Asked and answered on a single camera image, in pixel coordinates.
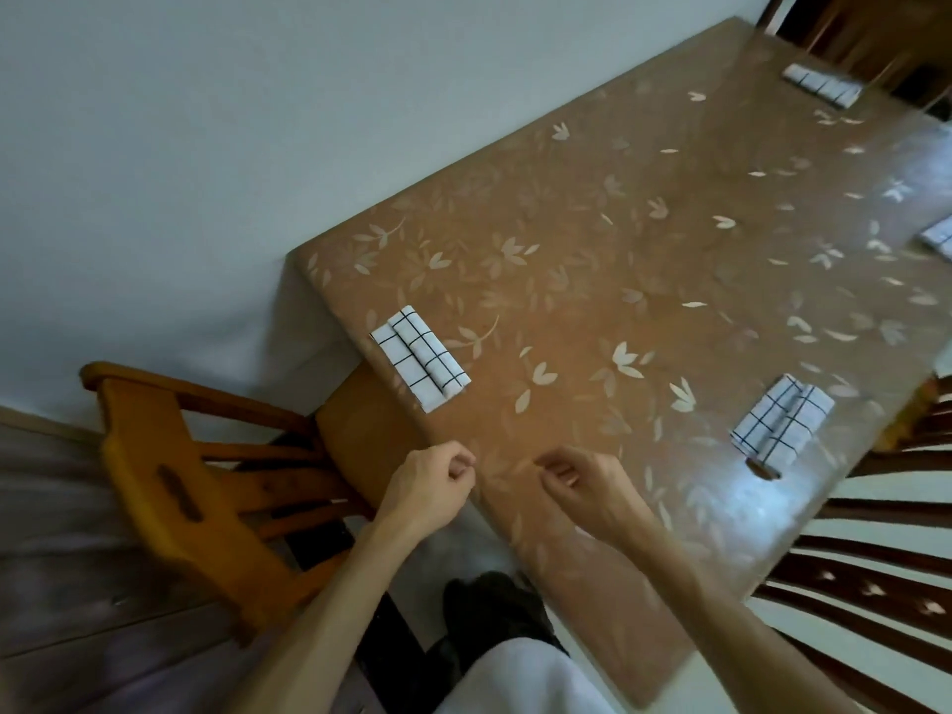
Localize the person's left hand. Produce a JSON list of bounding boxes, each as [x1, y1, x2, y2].
[[370, 440, 477, 541]]

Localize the person's right hand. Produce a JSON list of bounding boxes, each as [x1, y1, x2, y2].
[[533, 446, 657, 547]]

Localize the person's right forearm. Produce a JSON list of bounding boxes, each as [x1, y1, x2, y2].
[[611, 522, 845, 714]]

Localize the person's left forearm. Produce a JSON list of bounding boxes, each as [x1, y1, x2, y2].
[[229, 513, 441, 714]]

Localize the white checked folded napkin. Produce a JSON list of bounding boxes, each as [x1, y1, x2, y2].
[[780, 63, 864, 111], [370, 305, 474, 416], [918, 217, 952, 262], [728, 373, 837, 481]]

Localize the person's black trousers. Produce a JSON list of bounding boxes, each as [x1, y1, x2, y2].
[[356, 571, 572, 714]]

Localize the brown leaf-print tablecloth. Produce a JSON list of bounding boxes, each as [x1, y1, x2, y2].
[[286, 16, 952, 701]]

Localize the person's white shirt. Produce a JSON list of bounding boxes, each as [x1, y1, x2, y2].
[[445, 636, 597, 714]]

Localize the orange wooden chair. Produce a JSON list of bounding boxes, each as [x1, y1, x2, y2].
[[79, 361, 375, 648]]

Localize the dark slatted wooden chair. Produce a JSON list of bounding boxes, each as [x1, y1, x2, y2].
[[750, 375, 952, 714]]

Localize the brown wooden chair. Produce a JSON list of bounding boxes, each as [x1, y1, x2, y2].
[[757, 0, 952, 117]]

